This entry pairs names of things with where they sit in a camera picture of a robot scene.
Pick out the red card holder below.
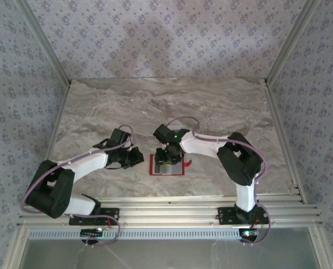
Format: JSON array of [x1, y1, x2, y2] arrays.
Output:
[[149, 152, 195, 177]]

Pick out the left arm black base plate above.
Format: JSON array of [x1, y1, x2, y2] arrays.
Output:
[[68, 206, 121, 226]]

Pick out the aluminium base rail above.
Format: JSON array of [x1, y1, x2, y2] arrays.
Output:
[[16, 194, 323, 227]]

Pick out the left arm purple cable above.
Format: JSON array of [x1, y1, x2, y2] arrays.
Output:
[[20, 124, 133, 249]]

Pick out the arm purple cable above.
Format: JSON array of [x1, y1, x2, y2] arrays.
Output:
[[20, 124, 133, 249], [166, 116, 271, 246]]

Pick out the aluminium side rail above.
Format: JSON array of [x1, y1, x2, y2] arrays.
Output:
[[263, 78, 307, 205], [30, 82, 72, 207]]

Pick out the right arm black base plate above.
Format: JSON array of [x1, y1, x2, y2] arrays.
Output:
[[216, 206, 270, 225]]

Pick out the grey slotted cable duct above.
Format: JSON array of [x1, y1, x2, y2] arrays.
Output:
[[28, 227, 243, 240]]

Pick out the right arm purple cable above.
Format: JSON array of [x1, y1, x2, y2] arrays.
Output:
[[166, 116, 271, 246]]

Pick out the aluminium frame leg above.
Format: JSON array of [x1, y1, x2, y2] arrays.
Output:
[[2, 226, 30, 269], [308, 226, 333, 269]]

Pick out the aluminium corner post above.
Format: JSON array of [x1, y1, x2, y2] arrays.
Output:
[[15, 0, 73, 86], [263, 0, 323, 86]]

